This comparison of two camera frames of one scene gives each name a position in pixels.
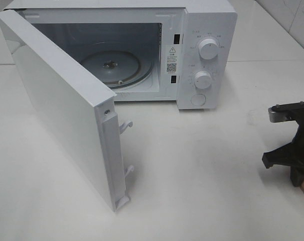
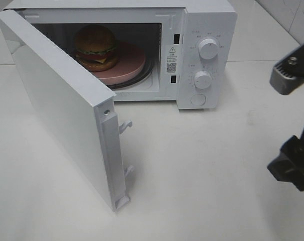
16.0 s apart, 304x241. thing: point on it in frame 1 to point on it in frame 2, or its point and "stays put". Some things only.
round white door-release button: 198,99 stays put
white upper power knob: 208,48 stays put
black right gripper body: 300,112 to 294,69
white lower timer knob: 203,79 stays put
